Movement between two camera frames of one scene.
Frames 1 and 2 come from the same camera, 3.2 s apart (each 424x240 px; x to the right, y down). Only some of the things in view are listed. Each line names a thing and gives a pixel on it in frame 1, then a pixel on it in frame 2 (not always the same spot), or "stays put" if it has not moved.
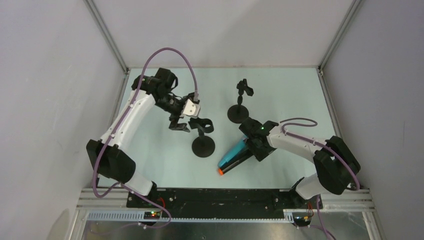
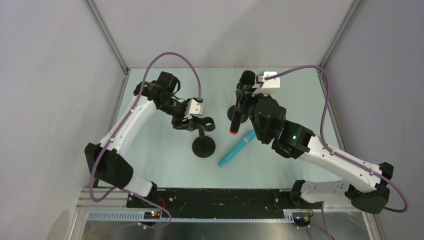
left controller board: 151,215 stays put
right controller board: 301,219 stays put
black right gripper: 253,145 → 244,96
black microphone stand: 202,146 stays put
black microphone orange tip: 235,161 → 247,78
